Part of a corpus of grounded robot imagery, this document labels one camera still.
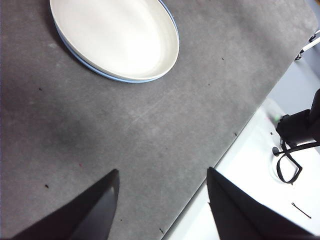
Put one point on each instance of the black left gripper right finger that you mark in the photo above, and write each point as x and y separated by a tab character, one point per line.
240	217

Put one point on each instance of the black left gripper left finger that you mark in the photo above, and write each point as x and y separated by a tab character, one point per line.
85	217

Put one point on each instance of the white round plate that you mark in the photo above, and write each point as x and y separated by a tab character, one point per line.
117	35

